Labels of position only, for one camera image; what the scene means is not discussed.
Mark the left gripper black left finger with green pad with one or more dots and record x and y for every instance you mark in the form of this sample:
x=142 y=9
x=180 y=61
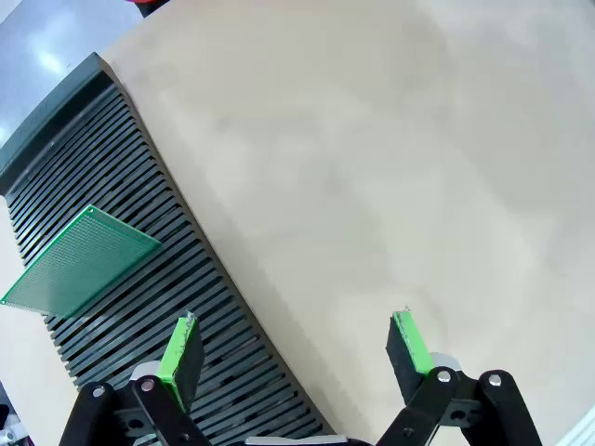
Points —
x=179 y=358

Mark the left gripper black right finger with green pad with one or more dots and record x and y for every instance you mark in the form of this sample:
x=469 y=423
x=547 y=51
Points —
x=409 y=344

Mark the green perforated PCB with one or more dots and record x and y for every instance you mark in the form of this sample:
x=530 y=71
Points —
x=79 y=265

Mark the black slotted PCB rack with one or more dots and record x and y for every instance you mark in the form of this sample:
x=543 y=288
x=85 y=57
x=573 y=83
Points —
x=121 y=232

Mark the red object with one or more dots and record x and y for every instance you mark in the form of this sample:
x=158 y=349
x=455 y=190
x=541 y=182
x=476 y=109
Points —
x=145 y=1

